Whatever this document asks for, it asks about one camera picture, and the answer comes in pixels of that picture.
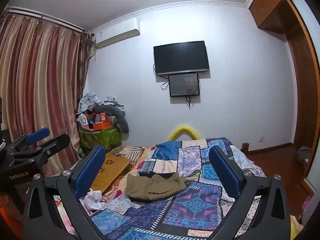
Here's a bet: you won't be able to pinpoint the orange box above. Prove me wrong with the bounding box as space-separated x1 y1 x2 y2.
93 121 112 131

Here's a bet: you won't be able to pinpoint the white crumpled cloth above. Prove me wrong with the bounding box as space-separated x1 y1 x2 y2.
79 190 106 216

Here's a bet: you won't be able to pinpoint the sliding wardrobe door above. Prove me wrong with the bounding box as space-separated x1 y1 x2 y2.
285 0 319 194

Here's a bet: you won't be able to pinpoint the blue patchwork quilt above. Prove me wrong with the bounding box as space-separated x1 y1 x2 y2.
80 138 264 239

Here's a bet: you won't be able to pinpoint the pile of grey clothes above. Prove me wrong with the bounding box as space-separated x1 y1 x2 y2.
78 93 125 114

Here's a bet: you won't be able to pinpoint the wooden overhead cabinet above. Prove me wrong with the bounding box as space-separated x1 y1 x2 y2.
249 0 295 34

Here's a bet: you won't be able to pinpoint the green storage bag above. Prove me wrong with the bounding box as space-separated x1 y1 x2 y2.
79 126 122 152

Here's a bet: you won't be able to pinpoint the white wall air conditioner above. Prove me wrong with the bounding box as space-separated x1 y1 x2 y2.
94 18 140 49

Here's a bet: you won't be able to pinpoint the small black wall monitor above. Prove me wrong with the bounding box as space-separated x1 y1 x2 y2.
169 73 200 97

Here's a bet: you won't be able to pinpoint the khaki olive pants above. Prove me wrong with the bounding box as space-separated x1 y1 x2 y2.
125 172 187 201

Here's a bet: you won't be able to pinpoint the yellow foam tube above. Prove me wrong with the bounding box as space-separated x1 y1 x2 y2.
167 124 201 141

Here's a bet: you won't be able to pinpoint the grey plush pillow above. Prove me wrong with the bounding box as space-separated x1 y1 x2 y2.
94 105 129 134

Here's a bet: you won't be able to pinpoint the wall mounted black television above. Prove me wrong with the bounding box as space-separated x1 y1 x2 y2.
153 41 210 75

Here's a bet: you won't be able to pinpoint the pink striped curtain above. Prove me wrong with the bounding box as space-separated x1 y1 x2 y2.
1 14 93 176

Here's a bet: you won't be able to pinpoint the grey cloth on floor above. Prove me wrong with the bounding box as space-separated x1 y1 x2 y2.
297 146 311 165

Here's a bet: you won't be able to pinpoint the wooden bed post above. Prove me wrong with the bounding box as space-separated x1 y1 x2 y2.
241 142 249 155

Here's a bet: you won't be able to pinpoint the orange fleece blanket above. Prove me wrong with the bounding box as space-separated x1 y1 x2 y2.
290 215 304 240

